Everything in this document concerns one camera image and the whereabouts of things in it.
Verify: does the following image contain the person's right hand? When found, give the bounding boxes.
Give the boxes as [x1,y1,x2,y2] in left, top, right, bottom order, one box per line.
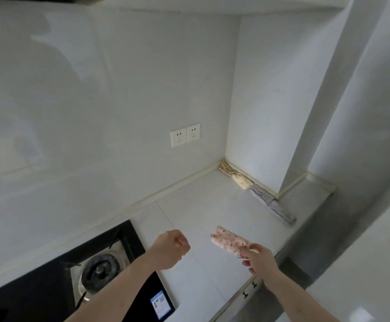
[240,244,281,279]

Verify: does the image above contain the grey striped folded cloth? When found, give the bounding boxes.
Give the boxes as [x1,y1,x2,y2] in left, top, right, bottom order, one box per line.
[250,184,277,207]

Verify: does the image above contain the grey patterned folded cloth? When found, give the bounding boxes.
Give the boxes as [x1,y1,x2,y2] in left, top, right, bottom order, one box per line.
[269,200,297,225]

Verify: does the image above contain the pink dotted cloth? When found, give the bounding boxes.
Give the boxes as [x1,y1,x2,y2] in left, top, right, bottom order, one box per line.
[210,225,260,259]

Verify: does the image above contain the cream folded cloth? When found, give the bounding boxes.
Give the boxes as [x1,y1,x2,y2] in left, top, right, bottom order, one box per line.
[232,174,254,190]

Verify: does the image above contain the round black gas burner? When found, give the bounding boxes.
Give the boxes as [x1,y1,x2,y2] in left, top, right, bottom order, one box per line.
[81,253,120,293]

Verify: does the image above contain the white cabinet drawer front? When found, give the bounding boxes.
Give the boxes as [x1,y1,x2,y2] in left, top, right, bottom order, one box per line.
[215,276,266,322]

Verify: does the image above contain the yellow checkered folded cloth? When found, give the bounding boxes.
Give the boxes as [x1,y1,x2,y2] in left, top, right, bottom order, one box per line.
[219,160,239,177]

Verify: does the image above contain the blue energy label sticker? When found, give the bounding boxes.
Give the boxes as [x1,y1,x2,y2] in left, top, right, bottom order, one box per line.
[150,290,169,321]

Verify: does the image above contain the white double wall socket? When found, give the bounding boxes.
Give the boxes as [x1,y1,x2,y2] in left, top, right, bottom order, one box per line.
[170,128,187,148]
[186,123,201,143]

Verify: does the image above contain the person's right forearm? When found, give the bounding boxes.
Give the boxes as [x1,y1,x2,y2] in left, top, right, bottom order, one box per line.
[261,269,341,322]

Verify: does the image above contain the white upper wall cabinet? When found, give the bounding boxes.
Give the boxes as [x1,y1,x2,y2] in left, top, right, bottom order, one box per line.
[81,0,354,14]

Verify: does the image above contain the person's left hand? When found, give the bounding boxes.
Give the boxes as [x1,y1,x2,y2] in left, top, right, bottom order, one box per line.
[147,230,191,271]

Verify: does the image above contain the black glass gas stove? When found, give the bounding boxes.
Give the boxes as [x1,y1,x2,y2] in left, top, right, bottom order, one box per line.
[0,220,176,322]

